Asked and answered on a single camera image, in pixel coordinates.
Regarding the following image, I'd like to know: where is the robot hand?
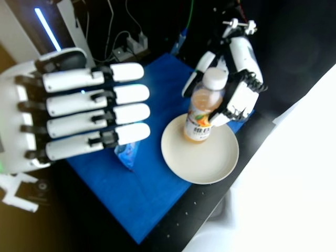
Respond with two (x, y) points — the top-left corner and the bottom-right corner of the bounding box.
(181, 35), (268, 128)
(0, 48), (152, 174)

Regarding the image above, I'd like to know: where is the orange vitamin drink bottle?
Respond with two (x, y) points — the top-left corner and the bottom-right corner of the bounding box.
(183, 67), (228, 144)

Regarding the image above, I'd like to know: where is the round cream plate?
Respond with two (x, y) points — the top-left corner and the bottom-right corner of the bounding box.
(160, 113), (240, 185)

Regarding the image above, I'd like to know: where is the white tower with light strip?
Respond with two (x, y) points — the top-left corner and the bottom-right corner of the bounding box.
(0, 0), (97, 69)

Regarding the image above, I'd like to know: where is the grey power strip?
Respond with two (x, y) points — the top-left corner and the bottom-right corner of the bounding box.
(112, 31), (148, 62)

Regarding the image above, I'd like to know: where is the red cable on arm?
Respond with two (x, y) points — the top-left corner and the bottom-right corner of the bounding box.
(237, 0), (249, 24)

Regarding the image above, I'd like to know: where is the thin green cable blue plug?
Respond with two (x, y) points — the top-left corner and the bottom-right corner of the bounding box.
(182, 0), (195, 44)

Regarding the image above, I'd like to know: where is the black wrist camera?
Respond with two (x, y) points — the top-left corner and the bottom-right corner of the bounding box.
(25, 177), (52, 208)

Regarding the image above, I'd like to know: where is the white power cable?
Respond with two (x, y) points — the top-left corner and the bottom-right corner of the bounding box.
(103, 0), (142, 62)

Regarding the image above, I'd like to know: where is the blue cloth with handle hole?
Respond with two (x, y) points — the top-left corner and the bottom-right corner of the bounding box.
(65, 52), (255, 245)

